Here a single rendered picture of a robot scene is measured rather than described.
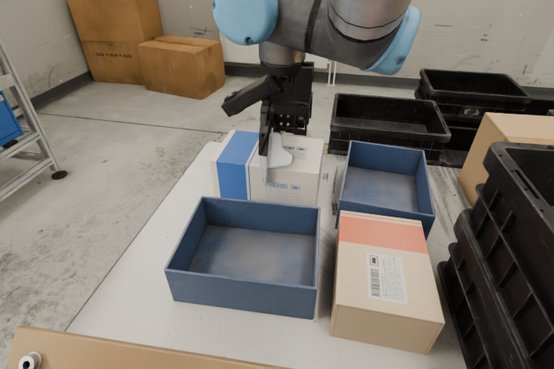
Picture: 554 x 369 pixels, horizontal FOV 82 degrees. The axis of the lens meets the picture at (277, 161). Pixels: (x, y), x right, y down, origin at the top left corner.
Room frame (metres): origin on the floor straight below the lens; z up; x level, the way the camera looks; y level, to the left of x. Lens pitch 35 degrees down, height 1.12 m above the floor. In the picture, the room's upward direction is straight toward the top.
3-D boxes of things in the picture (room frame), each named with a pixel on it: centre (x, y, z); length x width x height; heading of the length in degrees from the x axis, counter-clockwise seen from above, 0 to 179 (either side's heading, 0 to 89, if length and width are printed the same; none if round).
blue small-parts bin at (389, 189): (0.47, -0.20, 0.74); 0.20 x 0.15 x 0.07; 164
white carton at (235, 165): (0.52, 0.01, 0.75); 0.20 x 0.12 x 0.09; 78
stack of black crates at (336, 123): (1.09, -0.41, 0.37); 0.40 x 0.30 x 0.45; 78
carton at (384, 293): (0.28, -0.14, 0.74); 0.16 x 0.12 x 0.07; 169
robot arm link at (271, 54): (0.52, -0.01, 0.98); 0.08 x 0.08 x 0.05
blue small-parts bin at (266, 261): (0.32, 0.04, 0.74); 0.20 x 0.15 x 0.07; 82
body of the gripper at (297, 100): (0.51, -0.02, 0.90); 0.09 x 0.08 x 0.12; 78
